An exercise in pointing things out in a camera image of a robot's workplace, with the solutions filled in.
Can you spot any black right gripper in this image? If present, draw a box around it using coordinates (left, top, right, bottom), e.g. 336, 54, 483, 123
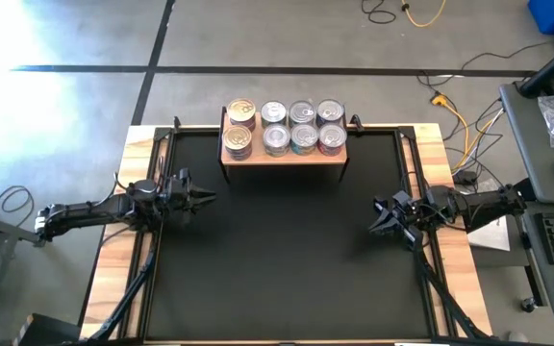
368, 195, 435, 251

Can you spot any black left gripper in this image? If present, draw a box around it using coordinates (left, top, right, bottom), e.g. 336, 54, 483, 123
159, 180, 217, 215

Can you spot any blue white tuna can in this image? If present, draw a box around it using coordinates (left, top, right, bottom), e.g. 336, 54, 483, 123
315, 98, 346, 127

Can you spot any teal skipjack tuna can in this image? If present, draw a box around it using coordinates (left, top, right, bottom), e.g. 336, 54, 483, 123
289, 99, 317, 127

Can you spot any black power adapter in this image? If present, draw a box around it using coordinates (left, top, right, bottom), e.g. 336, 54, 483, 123
451, 169, 479, 187

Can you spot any white paper sheet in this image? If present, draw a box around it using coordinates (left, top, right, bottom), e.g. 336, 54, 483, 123
466, 215, 512, 253

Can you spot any black desk support beam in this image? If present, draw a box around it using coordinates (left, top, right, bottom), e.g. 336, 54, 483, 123
507, 177, 538, 203

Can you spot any grey keyboard desk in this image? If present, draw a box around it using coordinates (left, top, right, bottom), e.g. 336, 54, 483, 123
516, 199, 554, 322

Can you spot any grey metal stand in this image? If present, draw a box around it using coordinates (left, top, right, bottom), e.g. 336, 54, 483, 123
0, 194, 49, 346

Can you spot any black box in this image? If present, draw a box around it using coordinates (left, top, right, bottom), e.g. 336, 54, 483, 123
13, 311, 82, 346

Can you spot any black monitor pole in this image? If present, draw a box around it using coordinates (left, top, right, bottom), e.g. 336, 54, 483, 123
518, 34, 554, 99

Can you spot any blue plastic bin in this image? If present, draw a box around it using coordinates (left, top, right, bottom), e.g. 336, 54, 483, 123
526, 0, 554, 36

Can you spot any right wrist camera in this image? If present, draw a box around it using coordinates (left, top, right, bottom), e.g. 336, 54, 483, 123
390, 189, 416, 211

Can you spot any wooden shelf with black frame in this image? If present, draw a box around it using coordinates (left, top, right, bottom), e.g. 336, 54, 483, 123
216, 106, 350, 185

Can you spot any yellow power cable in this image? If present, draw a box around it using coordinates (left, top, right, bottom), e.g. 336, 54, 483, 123
429, 92, 498, 173

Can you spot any black cable loop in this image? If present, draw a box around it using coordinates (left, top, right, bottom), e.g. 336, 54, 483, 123
0, 185, 36, 228

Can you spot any black floor cable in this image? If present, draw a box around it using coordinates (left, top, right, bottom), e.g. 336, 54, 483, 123
360, 0, 397, 25

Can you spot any yellow extension cable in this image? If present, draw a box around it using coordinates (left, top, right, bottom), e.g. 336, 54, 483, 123
400, 0, 447, 29

